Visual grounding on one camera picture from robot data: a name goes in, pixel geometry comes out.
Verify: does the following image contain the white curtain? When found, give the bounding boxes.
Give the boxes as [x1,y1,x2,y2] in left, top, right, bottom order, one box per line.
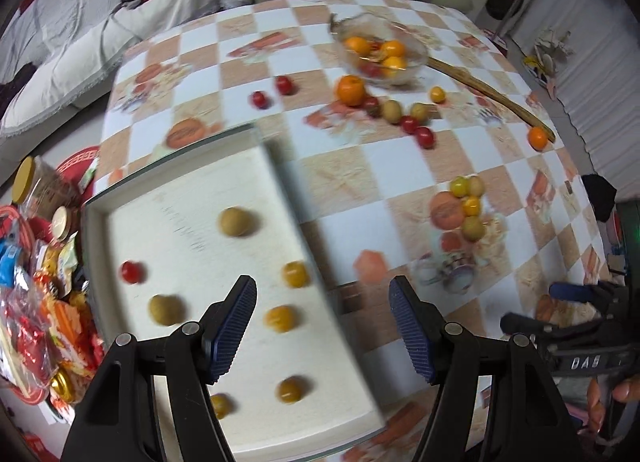
[515,0,640,205]

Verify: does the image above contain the clear glass bowl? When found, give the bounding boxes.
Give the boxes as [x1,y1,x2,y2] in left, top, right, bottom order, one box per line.
[329,12,430,88]

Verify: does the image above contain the white sofa throw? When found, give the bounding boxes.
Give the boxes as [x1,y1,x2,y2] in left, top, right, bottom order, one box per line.
[0,0,253,139]

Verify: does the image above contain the red broom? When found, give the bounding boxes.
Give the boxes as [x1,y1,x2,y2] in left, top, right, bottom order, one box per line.
[481,0,532,51]

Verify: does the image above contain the pile of candy packets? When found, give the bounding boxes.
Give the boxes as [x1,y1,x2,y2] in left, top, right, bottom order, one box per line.
[0,204,107,410]

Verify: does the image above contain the white and yellow floor clutter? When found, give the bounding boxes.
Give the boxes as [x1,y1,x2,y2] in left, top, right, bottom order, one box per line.
[522,28,574,93]

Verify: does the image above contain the person's right hand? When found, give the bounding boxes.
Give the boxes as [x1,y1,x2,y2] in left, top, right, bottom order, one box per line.
[588,377,640,436]

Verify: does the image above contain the black cloth item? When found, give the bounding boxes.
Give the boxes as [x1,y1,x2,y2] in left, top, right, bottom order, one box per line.
[581,174,619,223]

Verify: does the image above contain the dark maroon cloth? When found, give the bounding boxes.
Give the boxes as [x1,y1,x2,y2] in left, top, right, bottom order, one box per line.
[0,62,39,116]

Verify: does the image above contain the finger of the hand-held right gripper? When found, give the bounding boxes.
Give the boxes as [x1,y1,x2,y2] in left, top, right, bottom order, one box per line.
[549,281,628,305]
[500,312,606,343]

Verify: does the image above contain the white rectangular tray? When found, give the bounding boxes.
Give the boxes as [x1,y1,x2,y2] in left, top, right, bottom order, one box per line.
[80,124,389,462]

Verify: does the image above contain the yellow lid jar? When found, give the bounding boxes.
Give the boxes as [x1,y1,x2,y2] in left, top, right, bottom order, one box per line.
[12,156,76,215]

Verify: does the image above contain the red round patterned tray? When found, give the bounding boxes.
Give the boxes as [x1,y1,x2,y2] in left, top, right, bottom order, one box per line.
[54,145,102,203]

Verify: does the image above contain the grey striped sofa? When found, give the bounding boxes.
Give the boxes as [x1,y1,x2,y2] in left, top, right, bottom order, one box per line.
[0,0,251,107]

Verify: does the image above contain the long wooden stick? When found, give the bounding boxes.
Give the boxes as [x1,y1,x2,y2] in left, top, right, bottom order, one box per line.
[427,57,557,143]

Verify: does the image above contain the cream lid jar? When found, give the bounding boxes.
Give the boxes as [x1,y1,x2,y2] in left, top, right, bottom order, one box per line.
[51,206,77,243]

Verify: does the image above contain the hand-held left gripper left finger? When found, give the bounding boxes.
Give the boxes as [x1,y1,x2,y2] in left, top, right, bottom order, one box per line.
[61,274,258,462]

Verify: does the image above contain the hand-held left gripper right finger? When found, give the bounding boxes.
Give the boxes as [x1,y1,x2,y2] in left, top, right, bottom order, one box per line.
[389,276,586,462]

